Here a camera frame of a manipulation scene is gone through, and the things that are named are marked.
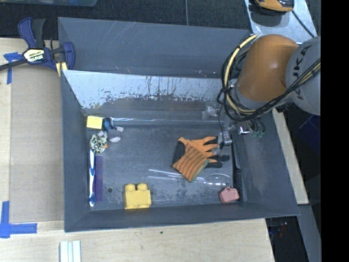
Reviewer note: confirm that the yellow cube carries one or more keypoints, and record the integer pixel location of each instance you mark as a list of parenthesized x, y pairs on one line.
[(94, 122)]

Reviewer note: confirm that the pink small block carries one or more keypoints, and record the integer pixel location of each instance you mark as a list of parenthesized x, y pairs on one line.
[(229, 195)]

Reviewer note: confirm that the clear crumpled plastic piece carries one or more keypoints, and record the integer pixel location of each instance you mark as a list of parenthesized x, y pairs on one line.
[(210, 113)]

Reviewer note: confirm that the blue and white toy figure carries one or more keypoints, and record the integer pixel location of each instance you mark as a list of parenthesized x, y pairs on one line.
[(108, 124)]

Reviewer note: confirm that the blue and white toothbrush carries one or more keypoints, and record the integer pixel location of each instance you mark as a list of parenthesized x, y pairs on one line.
[(91, 173)]

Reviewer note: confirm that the yellow toy building brick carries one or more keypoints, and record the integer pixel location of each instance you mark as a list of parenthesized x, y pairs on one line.
[(137, 198)]

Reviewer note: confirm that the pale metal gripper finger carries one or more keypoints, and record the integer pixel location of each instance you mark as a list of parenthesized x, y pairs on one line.
[(225, 138)]

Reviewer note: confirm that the purple flat strip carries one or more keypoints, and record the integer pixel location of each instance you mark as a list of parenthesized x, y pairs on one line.
[(99, 179)]

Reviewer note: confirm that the grey metal bin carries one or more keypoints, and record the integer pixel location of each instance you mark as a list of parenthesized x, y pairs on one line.
[(152, 50)]

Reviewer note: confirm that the clear stemmed glass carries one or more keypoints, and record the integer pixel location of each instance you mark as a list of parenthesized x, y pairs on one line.
[(216, 180)]

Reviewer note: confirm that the orange and black work glove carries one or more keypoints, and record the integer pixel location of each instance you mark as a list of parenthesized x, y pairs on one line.
[(192, 157)]

